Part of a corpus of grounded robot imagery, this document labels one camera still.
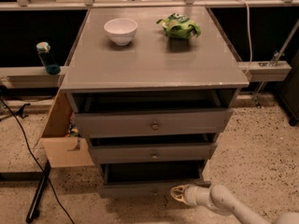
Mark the yellow foam padded gripper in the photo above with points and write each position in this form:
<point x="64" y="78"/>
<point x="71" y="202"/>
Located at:
<point x="192" y="194"/>

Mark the grey bottom drawer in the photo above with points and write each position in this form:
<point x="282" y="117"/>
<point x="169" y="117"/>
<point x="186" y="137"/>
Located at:
<point x="149" y="178"/>

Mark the grey drawer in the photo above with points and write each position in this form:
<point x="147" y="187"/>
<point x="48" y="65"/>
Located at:
<point x="149" y="178"/>
<point x="152" y="152"/>
<point x="101" y="125"/>

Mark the grey middle drawer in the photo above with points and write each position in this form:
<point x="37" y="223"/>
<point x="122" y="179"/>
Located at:
<point x="152" y="152"/>

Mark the grey top drawer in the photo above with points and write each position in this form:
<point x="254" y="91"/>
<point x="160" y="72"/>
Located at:
<point x="101" y="125"/>

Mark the grey wooden drawer cabinet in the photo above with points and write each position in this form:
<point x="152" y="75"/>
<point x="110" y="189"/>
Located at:
<point x="151" y="73"/>

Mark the open cardboard box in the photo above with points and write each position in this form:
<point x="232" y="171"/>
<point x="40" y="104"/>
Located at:
<point x="63" y="149"/>

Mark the black flat bar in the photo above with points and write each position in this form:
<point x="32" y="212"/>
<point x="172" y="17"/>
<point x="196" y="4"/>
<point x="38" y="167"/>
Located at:
<point x="33" y="212"/>

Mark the dark cabinet at right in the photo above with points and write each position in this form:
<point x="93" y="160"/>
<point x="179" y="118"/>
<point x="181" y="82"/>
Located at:
<point x="288" y="92"/>

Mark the diagonal metal strut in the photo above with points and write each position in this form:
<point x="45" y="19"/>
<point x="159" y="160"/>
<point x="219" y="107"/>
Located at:
<point x="275" y="56"/>

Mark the green crumpled chip bag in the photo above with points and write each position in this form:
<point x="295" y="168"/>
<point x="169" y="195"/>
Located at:
<point x="179" y="26"/>

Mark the white ceramic bowl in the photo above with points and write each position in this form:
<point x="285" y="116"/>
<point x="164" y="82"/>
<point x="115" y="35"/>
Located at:
<point x="121" y="31"/>

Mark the blue water bottle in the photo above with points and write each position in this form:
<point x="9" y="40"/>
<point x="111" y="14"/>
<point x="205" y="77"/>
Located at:
<point x="45" y="56"/>

